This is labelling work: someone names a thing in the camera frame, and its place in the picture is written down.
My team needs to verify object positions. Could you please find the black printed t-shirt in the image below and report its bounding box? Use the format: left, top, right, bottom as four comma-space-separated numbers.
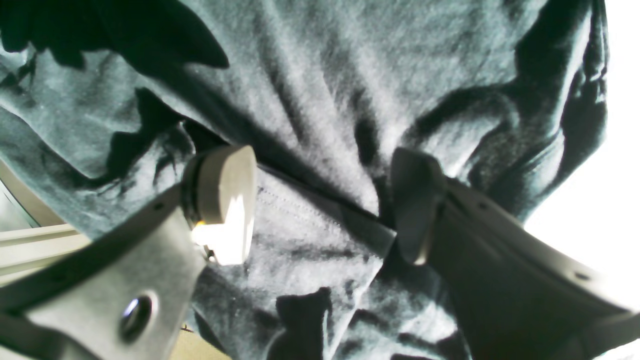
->
1, 0, 608, 360

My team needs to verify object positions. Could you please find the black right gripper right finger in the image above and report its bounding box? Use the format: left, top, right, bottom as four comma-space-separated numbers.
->
390, 148, 639, 360

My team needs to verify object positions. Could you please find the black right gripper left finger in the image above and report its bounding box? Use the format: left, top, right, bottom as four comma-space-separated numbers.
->
1, 145, 258, 360

